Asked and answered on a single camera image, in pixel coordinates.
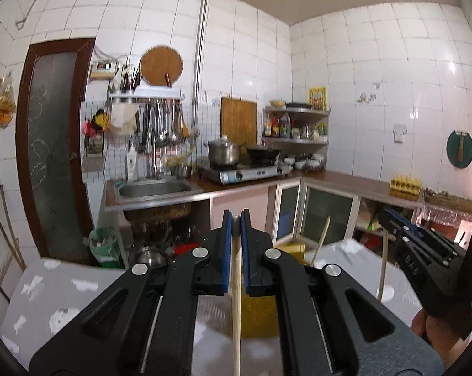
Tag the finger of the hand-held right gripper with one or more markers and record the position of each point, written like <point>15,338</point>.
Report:
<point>396,231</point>
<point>406,221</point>

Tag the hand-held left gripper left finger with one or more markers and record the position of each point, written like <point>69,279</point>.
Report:
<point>228,258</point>

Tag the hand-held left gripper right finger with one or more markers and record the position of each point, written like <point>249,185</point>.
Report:
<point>247,262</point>

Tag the wooden chopstick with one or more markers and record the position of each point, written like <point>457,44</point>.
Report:
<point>236,321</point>
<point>383,266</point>
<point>322,239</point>

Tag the yellow perforated utensil holder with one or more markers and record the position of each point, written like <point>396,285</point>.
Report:
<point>294,250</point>

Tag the row of hanging metal utensils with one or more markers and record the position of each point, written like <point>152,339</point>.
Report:
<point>161,125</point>

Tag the person's right hand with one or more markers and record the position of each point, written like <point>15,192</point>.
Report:
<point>439,340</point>

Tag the yellow egg carton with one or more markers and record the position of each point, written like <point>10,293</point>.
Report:
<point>404,184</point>

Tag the side table with lace cloth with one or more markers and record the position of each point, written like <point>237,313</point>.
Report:
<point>443,205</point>

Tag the steel basin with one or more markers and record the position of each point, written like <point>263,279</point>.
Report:
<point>151,256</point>

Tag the kitchen counter with cabinets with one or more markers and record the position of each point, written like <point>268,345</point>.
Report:
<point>337,182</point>

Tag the steel gas stove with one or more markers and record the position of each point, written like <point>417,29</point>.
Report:
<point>243,174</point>

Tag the small steel pot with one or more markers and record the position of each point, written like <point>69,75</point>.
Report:
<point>183,170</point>

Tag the steel sink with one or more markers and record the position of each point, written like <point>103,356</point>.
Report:
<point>153,188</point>

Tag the steel pot with lid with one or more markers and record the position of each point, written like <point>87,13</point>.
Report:
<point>222,152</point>

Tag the black wok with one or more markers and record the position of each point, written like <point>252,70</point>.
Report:
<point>263,154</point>

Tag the cluster of small bowls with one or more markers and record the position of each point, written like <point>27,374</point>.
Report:
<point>306,163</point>

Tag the metal faucet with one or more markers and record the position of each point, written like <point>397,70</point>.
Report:
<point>154,164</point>

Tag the green trash bin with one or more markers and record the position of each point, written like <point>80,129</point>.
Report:
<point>104,250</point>

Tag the metal corner shelf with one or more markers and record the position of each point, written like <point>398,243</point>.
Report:
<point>298,140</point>

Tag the white soap bottle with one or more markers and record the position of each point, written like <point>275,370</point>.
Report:
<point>132,164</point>

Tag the rectangular wooden cutting board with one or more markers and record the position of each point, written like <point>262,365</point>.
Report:
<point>238,121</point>

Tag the row of sauce bottles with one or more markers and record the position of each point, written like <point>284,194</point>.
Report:
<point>285,125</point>

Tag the dark shallow pan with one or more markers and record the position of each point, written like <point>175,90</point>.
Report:
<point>298,105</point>

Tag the beige bowl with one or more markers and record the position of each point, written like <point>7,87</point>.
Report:
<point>277,103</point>

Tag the grey printed tablecloth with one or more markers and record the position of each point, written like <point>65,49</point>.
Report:
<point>63,282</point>

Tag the hanging white cloth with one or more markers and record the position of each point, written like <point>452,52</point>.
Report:
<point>122,117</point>

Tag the hanging red yellow scrubbers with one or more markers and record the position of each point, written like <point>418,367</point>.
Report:
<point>100,119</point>

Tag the knife holder with knives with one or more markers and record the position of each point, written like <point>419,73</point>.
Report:
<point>128,82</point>

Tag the round bamboo board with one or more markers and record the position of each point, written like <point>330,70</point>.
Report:
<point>160,64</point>

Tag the brown frosted glass door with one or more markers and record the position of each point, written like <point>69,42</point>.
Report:
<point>51,145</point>

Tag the thin wooden stick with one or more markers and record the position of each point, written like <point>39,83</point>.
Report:
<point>9,225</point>
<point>4,229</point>

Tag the hanging plastic bag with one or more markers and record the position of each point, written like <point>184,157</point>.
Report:
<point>4,105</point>

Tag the green round wall board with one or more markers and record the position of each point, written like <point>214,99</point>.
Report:
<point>451,149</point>

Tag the white wall socket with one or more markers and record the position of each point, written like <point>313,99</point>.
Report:
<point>399,133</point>

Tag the wall hook stickers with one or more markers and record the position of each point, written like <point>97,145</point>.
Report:
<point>367,97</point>

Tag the yellow wall poster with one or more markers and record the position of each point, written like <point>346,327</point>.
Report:
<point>316,98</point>

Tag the metal wall rack shelf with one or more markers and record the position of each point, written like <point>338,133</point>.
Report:
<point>153,93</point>

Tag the metal wall pipe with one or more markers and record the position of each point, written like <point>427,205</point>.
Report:
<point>199,47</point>

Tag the white wall controller box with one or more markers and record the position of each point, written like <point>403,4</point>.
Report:
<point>102,69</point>

